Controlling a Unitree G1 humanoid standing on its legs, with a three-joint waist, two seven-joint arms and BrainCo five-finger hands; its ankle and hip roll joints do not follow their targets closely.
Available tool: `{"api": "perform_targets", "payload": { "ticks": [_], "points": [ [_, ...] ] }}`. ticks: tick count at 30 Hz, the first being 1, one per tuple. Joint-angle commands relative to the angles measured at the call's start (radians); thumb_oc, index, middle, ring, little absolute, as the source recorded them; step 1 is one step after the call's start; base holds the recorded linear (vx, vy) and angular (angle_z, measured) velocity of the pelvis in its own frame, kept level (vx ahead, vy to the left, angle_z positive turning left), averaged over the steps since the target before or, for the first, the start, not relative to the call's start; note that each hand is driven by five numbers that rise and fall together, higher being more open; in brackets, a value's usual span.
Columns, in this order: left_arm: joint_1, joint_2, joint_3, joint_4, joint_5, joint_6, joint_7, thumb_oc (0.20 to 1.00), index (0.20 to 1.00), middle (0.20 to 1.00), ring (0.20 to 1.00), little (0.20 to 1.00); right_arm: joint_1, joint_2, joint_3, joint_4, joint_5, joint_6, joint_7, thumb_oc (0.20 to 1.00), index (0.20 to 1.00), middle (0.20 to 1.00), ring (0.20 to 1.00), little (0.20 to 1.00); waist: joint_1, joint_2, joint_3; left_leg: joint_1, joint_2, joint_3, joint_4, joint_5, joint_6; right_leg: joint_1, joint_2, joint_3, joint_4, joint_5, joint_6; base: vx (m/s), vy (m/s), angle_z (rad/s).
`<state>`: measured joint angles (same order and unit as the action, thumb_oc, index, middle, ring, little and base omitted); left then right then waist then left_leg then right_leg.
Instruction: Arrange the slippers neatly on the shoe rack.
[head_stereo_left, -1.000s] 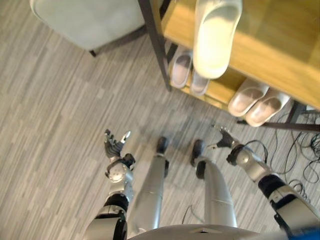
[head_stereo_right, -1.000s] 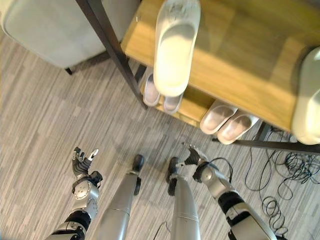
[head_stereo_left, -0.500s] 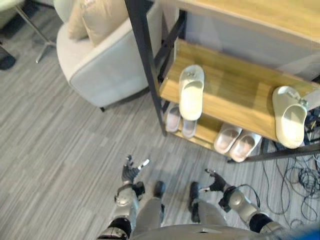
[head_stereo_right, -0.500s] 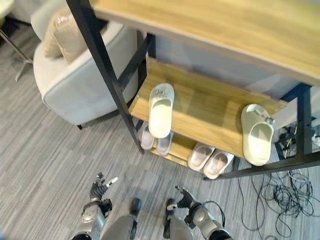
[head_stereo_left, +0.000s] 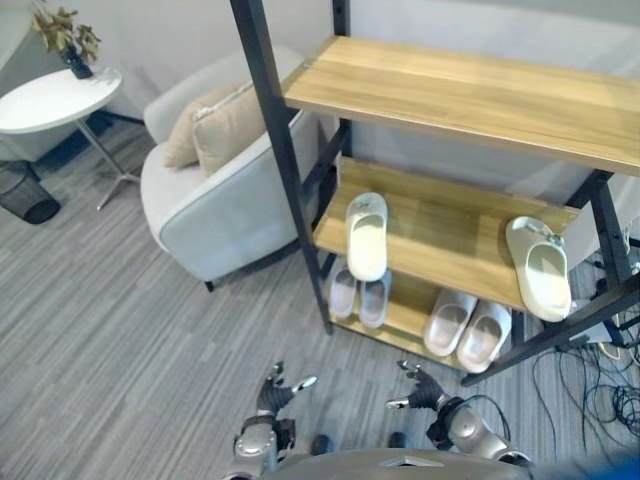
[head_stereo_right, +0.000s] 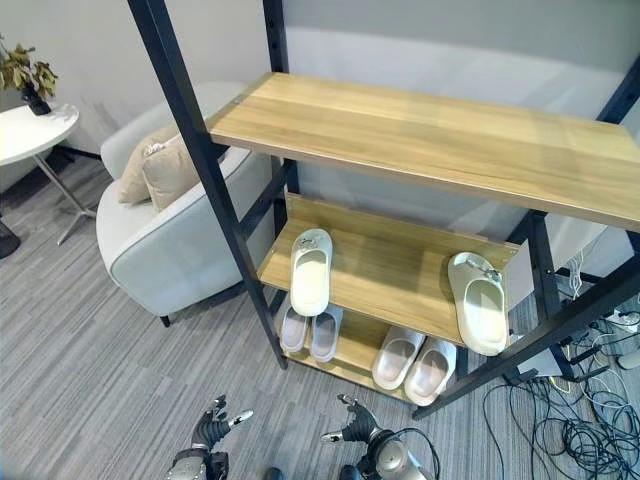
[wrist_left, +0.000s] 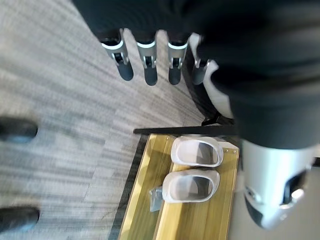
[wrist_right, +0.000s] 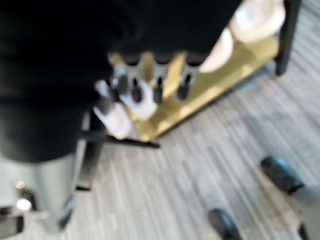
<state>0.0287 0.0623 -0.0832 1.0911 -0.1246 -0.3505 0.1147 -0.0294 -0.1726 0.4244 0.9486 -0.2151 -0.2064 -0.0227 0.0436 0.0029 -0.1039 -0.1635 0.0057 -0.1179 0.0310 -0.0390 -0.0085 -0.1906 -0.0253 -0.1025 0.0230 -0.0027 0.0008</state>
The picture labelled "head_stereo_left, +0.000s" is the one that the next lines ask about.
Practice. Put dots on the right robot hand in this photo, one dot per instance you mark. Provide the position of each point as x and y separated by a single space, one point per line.
425 390

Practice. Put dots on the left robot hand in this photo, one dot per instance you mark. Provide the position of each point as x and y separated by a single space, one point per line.
274 395

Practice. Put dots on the pale pink slipper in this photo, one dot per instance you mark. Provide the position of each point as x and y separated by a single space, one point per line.
447 320
482 337

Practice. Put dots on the silver robot torso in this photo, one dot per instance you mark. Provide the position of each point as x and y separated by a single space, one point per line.
395 465

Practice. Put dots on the grey slipper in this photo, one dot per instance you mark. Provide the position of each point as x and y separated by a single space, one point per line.
375 300
342 295

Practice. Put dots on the cream slipper with charm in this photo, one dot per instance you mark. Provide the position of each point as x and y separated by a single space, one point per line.
540 267

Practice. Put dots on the white armchair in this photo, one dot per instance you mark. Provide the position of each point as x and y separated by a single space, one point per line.
220 200

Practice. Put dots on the beige cushion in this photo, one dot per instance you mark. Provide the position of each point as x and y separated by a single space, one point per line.
192 127
230 132

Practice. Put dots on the black mesh waste bin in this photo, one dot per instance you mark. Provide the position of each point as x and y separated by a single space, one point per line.
22 192

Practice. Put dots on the round white side table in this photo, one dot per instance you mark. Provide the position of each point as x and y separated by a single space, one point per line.
57 102

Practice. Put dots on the potted plant dark vase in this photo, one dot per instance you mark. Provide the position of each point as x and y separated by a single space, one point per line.
67 37

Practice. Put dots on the wooden shoe rack black frame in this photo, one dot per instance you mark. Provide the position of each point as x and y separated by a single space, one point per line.
450 150

